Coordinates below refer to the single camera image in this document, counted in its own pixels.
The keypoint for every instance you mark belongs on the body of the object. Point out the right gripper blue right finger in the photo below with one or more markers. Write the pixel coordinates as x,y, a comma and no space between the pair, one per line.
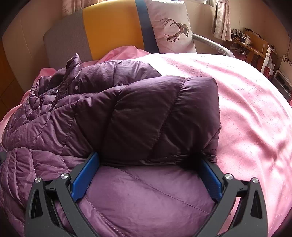
212,177

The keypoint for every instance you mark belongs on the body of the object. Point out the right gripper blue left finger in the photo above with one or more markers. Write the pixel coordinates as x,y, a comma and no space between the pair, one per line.
82,175

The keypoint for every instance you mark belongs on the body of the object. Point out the purple quilted down jacket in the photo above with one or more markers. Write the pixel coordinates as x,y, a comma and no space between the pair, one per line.
148,130

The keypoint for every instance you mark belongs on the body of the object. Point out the pink bed cover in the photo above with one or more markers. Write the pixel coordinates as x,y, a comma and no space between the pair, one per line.
253,152

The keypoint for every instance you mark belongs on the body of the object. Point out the white low cabinet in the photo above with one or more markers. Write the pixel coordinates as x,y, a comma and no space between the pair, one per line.
282,84

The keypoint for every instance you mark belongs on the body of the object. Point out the red gift bag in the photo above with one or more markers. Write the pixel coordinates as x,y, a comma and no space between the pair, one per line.
269,69

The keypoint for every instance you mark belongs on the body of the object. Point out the wooden desk with clutter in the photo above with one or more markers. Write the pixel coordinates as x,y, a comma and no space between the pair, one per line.
251,48

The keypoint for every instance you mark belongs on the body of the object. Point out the grey yellow blue headboard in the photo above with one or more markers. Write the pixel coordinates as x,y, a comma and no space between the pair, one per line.
96,30

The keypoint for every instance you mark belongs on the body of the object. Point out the white deer print pillow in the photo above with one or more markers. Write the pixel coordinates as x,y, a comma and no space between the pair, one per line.
171,26

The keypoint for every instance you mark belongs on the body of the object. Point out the pink patterned window curtain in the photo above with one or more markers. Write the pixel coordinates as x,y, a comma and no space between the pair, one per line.
221,28

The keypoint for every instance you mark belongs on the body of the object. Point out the grey curved bed rail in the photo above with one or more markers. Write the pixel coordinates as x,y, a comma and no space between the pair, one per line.
219,48

